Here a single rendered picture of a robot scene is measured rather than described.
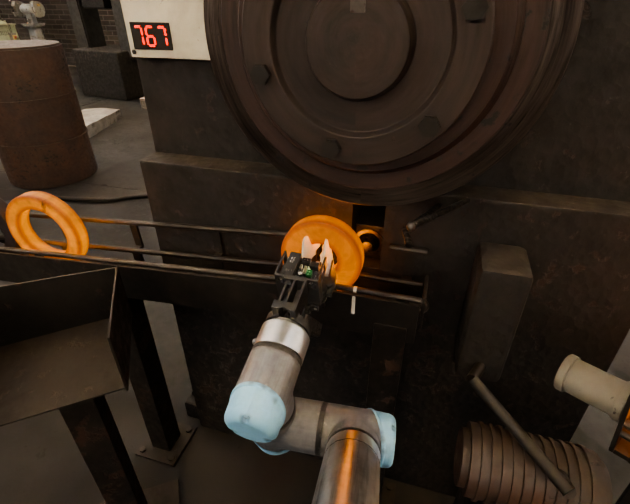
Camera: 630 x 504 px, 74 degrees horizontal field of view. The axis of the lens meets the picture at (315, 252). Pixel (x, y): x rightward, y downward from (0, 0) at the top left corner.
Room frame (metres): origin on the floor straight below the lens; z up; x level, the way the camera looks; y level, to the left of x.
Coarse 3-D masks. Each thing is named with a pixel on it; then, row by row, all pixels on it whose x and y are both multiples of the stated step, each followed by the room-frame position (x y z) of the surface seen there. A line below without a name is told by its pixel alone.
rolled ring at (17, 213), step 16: (32, 192) 0.84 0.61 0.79; (16, 208) 0.82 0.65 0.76; (32, 208) 0.82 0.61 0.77; (48, 208) 0.81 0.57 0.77; (64, 208) 0.82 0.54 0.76; (16, 224) 0.83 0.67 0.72; (64, 224) 0.80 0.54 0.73; (80, 224) 0.82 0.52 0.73; (16, 240) 0.83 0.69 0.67; (32, 240) 0.84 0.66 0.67; (80, 240) 0.80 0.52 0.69; (48, 256) 0.82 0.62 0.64
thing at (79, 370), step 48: (0, 288) 0.59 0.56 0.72; (48, 288) 0.62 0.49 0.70; (96, 288) 0.64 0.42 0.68; (0, 336) 0.58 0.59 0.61; (48, 336) 0.60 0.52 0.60; (96, 336) 0.59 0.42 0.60; (0, 384) 0.49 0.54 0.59; (48, 384) 0.48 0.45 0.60; (96, 384) 0.47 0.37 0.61; (96, 432) 0.50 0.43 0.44; (96, 480) 0.49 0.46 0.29
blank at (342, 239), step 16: (304, 224) 0.65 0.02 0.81; (320, 224) 0.65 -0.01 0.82; (336, 224) 0.65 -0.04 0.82; (288, 240) 0.66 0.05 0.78; (320, 240) 0.64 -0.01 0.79; (336, 240) 0.64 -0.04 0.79; (352, 240) 0.63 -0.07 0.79; (288, 256) 0.66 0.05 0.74; (352, 256) 0.63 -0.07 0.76; (336, 272) 0.63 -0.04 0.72; (352, 272) 0.63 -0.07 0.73
